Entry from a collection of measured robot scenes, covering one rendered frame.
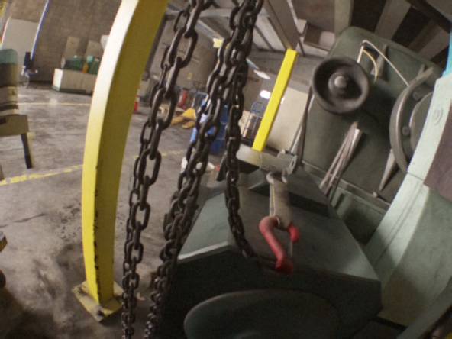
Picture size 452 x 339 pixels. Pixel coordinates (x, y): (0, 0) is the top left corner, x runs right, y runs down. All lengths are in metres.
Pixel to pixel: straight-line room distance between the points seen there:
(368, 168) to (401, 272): 0.65
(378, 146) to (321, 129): 0.33
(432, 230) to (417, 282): 0.17
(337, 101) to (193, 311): 0.99
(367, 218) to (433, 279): 0.59
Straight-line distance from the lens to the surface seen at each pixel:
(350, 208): 1.24
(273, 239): 0.34
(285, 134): 6.45
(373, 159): 1.24
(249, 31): 0.20
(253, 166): 0.63
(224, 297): 0.39
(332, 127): 1.21
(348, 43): 1.32
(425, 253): 0.80
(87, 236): 0.87
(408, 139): 1.04
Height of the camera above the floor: 1.03
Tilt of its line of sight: 18 degrees down
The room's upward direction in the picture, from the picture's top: 20 degrees clockwise
